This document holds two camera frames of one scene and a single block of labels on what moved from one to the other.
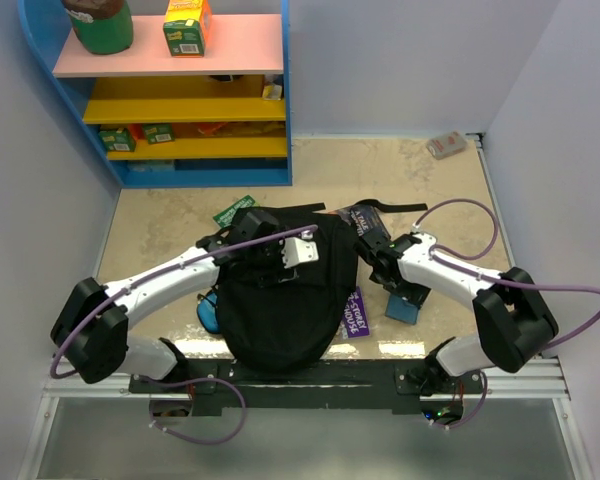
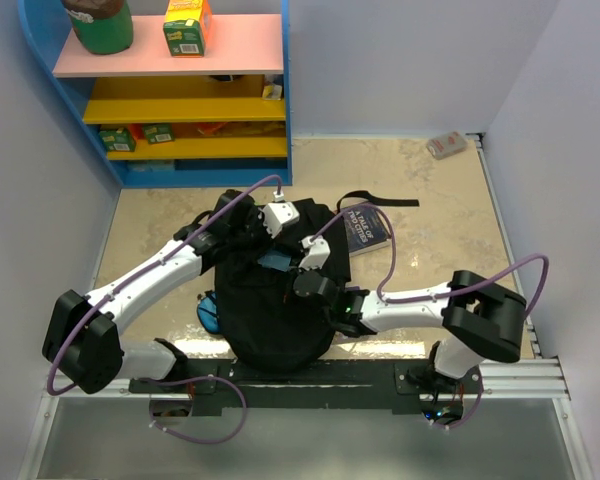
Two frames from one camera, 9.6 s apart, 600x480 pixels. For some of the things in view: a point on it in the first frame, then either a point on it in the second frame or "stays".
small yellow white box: x=272 y=92 stays
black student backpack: x=293 y=321 stays
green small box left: x=120 y=139 stays
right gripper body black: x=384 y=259 → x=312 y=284
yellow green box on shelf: x=186 y=27 stays
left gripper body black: x=267 y=263 → x=254 y=234
